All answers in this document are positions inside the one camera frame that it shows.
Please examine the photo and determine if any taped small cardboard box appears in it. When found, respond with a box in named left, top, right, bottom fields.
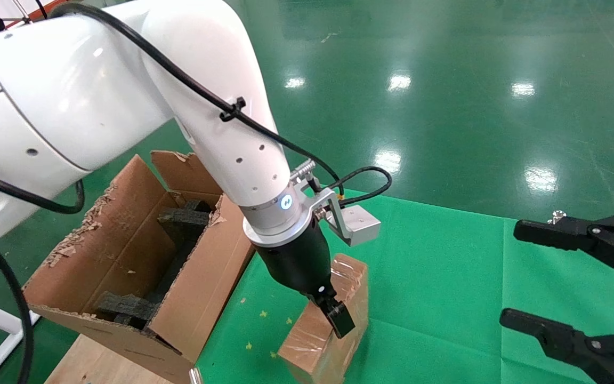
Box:
left=278, top=253, right=369, bottom=384

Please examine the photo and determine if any black left forearm cable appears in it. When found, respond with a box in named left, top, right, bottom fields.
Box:
left=49, top=3, right=393, bottom=210

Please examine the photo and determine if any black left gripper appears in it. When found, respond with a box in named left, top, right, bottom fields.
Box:
left=256, top=224, right=356, bottom=339

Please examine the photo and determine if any green table cloth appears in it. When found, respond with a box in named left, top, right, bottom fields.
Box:
left=194, top=189, right=614, bottom=384

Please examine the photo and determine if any black foam insert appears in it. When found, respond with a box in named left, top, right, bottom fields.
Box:
left=94, top=198, right=214, bottom=329

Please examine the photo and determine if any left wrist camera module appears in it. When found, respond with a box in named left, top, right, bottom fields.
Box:
left=307, top=187, right=382, bottom=247

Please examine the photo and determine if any large open cardboard carton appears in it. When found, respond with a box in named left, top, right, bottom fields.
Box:
left=22, top=150, right=257, bottom=384

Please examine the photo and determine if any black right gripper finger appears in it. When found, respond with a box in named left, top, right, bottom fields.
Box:
left=500, top=308, right=614, bottom=384
left=514, top=214, right=614, bottom=286

